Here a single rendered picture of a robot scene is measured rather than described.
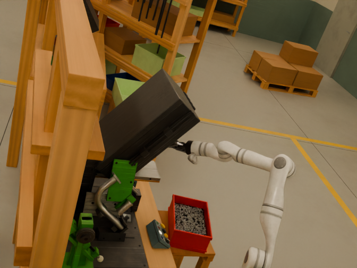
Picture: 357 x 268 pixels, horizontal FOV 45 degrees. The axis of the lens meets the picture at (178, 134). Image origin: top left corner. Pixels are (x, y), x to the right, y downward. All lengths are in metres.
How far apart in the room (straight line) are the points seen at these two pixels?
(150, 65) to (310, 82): 4.34
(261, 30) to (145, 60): 7.34
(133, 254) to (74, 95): 1.18
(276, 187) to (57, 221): 0.98
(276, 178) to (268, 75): 6.02
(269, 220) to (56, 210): 0.95
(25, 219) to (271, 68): 6.60
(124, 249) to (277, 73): 6.16
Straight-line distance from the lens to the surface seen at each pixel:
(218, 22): 10.76
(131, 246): 2.16
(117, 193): 2.09
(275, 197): 1.91
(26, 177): 1.81
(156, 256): 2.16
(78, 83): 1.08
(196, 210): 2.55
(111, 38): 5.15
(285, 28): 12.04
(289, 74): 8.07
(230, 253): 3.79
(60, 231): 1.36
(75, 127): 1.15
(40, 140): 1.55
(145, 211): 2.38
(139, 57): 4.78
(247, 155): 2.04
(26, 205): 1.68
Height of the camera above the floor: 2.35
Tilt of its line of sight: 27 degrees down
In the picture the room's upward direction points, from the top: 19 degrees clockwise
